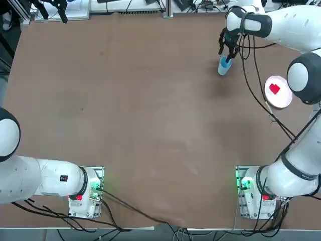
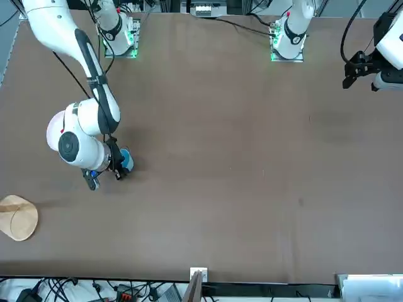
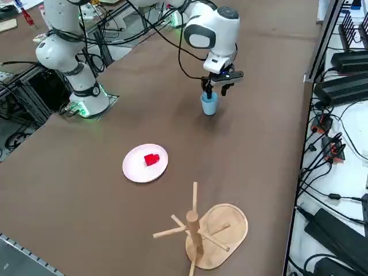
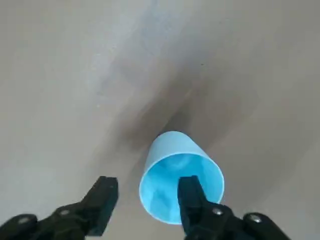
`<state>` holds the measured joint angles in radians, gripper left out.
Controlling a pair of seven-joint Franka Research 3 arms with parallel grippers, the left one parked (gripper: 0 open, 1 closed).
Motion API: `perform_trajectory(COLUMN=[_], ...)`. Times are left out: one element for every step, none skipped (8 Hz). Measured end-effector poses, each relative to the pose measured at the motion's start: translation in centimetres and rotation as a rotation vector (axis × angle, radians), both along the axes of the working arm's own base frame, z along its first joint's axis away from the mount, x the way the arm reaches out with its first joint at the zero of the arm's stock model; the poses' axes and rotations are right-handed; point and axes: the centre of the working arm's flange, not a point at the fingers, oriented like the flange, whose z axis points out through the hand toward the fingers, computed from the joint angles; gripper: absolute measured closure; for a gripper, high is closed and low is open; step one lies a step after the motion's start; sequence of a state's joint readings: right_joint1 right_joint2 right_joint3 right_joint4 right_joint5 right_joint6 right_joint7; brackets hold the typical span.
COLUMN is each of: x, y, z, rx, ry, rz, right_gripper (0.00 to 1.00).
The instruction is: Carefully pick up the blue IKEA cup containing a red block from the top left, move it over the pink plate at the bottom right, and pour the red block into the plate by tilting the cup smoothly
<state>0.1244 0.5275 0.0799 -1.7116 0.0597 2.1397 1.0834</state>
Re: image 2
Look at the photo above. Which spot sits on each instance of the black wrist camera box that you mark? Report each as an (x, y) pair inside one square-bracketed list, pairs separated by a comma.
[(111, 144)]

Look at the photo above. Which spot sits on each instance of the blue plastic cup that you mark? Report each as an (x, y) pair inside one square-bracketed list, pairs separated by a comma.
[(129, 162)]

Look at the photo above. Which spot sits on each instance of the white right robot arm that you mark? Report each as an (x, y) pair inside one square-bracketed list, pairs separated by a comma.
[(50, 28)]

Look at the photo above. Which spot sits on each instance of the long black power adapter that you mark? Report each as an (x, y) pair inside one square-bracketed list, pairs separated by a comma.
[(28, 296)]

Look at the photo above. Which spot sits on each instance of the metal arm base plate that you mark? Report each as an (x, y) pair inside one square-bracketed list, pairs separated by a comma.
[(121, 57), (288, 60)]

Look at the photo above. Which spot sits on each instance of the grey metal tray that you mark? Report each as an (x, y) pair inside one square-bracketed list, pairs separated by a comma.
[(371, 289)]

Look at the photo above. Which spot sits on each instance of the wooden cup rack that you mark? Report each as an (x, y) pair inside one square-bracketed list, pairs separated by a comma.
[(22, 220)]

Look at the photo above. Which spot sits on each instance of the black red power strip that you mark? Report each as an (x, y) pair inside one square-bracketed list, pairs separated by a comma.
[(123, 295)]

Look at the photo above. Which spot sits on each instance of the white terminal box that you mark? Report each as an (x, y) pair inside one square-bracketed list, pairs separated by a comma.
[(203, 10)]

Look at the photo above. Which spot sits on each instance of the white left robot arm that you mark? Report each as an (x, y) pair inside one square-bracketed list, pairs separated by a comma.
[(294, 34)]

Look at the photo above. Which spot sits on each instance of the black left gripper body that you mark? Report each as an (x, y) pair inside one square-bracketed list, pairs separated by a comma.
[(373, 64)]

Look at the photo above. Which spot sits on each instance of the ribbed black power brick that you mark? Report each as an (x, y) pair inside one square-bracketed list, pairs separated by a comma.
[(171, 295)]

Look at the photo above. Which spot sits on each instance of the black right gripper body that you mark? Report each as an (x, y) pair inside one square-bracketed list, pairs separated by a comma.
[(114, 160)]

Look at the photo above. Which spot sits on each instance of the pink plate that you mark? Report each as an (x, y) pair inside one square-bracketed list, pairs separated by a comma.
[(53, 130)]

